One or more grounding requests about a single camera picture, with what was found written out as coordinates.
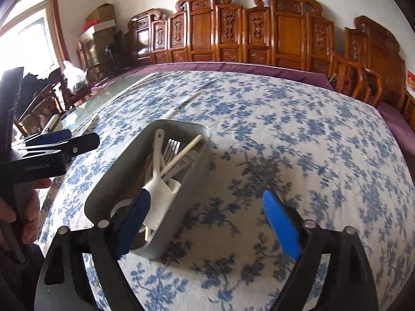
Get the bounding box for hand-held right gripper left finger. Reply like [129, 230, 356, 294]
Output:
[34, 189, 154, 311]

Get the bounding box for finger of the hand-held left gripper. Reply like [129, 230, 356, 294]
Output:
[13, 133, 100, 164]
[24, 130, 72, 147]

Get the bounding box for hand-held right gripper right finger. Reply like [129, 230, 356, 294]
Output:
[262, 190, 381, 311]

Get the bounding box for white plastic fork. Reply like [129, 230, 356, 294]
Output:
[141, 176, 182, 232]

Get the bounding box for grey metal tray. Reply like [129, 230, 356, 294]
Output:
[84, 120, 211, 260]

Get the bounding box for metal forks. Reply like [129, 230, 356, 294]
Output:
[160, 134, 203, 174]

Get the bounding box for person's left hand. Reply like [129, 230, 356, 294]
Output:
[0, 178, 52, 244]

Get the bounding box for clear plastic bag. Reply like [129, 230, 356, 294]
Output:
[63, 61, 88, 93]

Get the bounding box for blue floral tablecloth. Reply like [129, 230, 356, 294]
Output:
[39, 70, 415, 311]

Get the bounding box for cardboard boxes stack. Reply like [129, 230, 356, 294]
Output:
[94, 31, 125, 72]

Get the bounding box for wood-framed window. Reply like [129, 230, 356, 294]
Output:
[0, 0, 70, 81]

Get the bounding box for white flat box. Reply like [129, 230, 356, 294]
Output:
[80, 19, 116, 37]

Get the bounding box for brown cardboard box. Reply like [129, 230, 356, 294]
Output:
[86, 4, 116, 23]

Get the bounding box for purple armchair cushion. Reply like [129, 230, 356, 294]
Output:
[378, 101, 415, 156]

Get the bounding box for purple sofa cushion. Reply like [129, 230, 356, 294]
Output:
[92, 61, 334, 94]

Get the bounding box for carved wooden sofa bench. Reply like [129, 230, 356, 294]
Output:
[125, 0, 336, 75]

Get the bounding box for carved wooden armchair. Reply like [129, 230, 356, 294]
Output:
[327, 16, 415, 124]

